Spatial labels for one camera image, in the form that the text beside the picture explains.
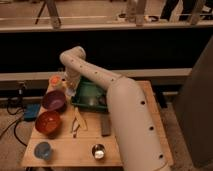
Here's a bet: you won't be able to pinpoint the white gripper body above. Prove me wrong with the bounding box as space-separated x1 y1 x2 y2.
64 68 81 96

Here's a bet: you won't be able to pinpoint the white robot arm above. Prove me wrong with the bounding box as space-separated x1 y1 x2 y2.
60 46 171 171

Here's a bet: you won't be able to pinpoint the green plastic tray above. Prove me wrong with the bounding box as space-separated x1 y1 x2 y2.
71 77 108 112

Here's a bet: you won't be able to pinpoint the orange small cup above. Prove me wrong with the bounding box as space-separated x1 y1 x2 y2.
49 75 62 89

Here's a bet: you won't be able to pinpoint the purple bowl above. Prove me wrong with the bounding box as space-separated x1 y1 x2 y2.
42 90 66 111

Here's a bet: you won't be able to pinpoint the wooden tongs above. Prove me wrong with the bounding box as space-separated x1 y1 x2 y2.
71 107 87 138

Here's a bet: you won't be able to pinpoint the red bowl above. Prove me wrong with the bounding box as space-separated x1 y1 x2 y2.
35 111 61 135

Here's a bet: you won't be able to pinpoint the dark grey rectangular block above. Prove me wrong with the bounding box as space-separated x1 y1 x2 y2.
101 115 111 136

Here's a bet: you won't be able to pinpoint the small metal cup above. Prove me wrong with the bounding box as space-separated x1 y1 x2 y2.
92 144 105 160

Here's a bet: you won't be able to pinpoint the blue cup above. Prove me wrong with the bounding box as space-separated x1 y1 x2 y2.
34 142 52 160

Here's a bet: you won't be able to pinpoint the grey fabric chair back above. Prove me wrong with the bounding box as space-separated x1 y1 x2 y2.
173 35 213 170

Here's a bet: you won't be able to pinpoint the black cables on floor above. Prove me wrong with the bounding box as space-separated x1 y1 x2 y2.
0 81 29 148

